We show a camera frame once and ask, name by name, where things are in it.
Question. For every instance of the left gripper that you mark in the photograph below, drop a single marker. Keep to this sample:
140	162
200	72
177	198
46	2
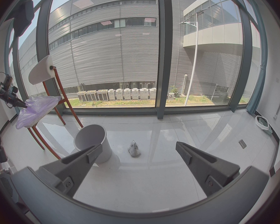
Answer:
7	96

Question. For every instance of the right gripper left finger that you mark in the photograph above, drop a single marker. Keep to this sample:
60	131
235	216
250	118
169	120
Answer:
67	171

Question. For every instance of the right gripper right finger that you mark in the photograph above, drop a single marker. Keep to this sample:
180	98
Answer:
212	171

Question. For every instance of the purple plastic bag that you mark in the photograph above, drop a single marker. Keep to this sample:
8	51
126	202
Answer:
35	111

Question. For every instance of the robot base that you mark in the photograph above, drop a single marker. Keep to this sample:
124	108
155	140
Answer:
5	188

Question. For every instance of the white trash bin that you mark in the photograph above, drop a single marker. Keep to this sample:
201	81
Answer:
91	134

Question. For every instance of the white cushioned wooden chair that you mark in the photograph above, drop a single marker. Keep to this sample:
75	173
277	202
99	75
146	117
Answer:
40	71

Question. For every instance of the white green plastic basin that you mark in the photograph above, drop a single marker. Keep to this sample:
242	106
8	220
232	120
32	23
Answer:
262	123

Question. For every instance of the crumpled clear printed wrapper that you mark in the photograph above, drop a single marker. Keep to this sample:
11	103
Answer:
134	149

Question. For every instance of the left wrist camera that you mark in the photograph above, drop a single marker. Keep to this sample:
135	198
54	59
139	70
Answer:
14	89

